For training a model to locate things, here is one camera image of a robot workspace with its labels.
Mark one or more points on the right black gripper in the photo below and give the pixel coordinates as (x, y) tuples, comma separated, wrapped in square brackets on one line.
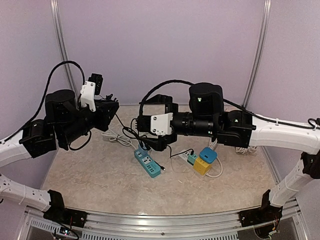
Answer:
[(160, 98)]

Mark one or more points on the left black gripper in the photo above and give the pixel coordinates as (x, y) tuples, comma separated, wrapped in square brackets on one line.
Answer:
[(103, 106)]

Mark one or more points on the white power strip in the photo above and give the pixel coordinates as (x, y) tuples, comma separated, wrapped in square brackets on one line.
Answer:
[(184, 156)]

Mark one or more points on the teal power strip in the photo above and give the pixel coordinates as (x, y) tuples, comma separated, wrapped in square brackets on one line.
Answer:
[(148, 164)]

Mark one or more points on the teal USB charger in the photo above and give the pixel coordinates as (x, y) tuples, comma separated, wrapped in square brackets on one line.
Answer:
[(192, 158)]

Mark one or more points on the yellow cube socket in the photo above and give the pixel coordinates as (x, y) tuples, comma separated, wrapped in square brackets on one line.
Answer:
[(201, 166)]

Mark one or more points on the blue rounded charger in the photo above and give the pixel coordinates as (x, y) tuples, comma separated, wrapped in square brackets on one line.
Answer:
[(208, 155)]

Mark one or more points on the light blue charger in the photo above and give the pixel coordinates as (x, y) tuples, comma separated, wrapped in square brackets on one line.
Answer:
[(142, 150)]

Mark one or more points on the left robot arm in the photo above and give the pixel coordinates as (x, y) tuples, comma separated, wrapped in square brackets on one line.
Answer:
[(67, 118)]

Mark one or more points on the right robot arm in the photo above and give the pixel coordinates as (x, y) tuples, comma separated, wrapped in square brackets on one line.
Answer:
[(237, 128)]

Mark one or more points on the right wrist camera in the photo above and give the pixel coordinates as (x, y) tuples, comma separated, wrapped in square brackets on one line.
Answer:
[(159, 125)]

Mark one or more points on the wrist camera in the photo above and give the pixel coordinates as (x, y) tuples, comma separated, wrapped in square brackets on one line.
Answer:
[(159, 125), (90, 89)]

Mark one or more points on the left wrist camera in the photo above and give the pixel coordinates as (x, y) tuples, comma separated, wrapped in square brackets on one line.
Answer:
[(90, 89)]

